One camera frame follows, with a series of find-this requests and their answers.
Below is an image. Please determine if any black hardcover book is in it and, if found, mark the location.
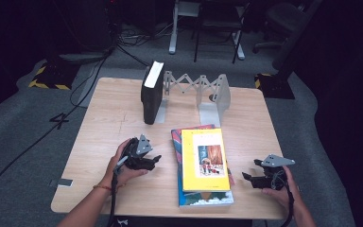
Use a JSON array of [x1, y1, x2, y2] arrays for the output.
[[140, 61, 165, 126]]

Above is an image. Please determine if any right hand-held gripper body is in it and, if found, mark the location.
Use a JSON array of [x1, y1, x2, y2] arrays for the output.
[[260, 153, 296, 191]]

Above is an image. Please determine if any person's right hand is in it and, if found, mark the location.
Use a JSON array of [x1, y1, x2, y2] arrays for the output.
[[261, 166, 301, 211]]

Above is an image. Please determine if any dark office chair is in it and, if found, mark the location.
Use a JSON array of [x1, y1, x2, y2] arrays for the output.
[[252, 2, 306, 54]]

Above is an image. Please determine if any orange wrist bracelet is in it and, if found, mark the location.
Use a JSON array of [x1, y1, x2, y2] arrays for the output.
[[93, 183, 112, 193]]

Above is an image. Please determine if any white desk frame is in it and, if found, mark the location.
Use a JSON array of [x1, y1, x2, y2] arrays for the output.
[[168, 0, 246, 61]]

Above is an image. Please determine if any black slanted stand pole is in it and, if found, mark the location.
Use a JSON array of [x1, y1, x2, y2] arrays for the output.
[[272, 0, 324, 79]]

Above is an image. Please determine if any yellow paperback book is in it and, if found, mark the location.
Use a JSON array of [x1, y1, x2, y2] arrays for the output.
[[181, 128, 232, 193]]

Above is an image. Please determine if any looped black floor cable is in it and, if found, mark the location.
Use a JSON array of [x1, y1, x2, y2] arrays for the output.
[[69, 56, 108, 109]]

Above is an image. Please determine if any dark equipment box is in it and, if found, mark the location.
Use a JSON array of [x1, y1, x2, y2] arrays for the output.
[[65, 0, 116, 53]]

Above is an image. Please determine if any tangle of floor cables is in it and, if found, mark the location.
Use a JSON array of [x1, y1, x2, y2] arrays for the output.
[[117, 21, 176, 49]]

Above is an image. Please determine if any long black floor cable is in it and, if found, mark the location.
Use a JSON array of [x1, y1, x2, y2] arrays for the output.
[[0, 46, 116, 211]]

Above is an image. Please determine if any grey tape strip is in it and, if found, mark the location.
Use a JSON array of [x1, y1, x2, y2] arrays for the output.
[[48, 178, 74, 188]]

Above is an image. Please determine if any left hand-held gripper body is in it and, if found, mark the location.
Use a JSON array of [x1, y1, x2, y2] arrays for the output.
[[121, 134, 154, 171]]

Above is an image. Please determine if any white expandable bookend rack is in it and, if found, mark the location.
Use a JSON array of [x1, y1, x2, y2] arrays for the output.
[[154, 70, 232, 128]]

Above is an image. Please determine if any left hand-held gripper cable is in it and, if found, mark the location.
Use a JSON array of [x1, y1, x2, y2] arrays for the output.
[[107, 155, 129, 227]]

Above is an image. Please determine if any person's left hand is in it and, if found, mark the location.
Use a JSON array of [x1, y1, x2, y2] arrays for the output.
[[102, 138, 148, 190]]

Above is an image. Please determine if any person's dark clothing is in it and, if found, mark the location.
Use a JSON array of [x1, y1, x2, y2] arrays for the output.
[[116, 217, 253, 227]]

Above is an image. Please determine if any black folding chair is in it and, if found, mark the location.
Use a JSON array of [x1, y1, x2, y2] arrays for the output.
[[193, 0, 251, 64]]

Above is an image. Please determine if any right hand-held gripper cable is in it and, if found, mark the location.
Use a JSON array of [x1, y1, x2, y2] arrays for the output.
[[280, 176, 296, 227]]

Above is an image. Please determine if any hand-held gripper cable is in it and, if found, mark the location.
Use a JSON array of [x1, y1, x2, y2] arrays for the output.
[[107, 155, 129, 227], [280, 176, 296, 227]]

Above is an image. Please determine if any red illustrated book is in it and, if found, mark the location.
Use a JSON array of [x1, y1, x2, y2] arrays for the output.
[[170, 124, 235, 187]]

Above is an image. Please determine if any grey stand base plate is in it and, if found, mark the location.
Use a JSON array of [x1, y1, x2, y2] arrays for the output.
[[59, 51, 109, 64]]

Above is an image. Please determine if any thin black floor cable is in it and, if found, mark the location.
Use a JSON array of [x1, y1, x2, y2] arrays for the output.
[[115, 44, 152, 69]]

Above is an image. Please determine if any blue paperback book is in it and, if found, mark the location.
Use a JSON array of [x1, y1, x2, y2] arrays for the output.
[[178, 163, 234, 208]]

